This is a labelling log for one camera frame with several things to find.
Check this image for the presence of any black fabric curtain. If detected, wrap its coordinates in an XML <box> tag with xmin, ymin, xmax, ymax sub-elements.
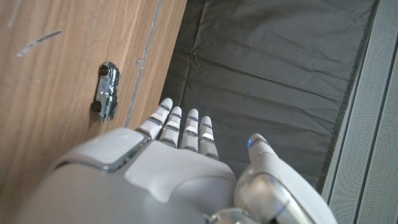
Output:
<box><xmin>160</xmin><ymin>0</ymin><xmax>379</xmax><ymax>194</ymax></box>

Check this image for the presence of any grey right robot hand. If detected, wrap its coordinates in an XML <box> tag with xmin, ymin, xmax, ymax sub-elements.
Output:
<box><xmin>12</xmin><ymin>97</ymin><xmax>338</xmax><ymax>224</ymax></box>

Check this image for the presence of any silver black toy car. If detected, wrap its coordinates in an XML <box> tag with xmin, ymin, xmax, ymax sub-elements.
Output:
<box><xmin>90</xmin><ymin>61</ymin><xmax>121</xmax><ymax>124</ymax></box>

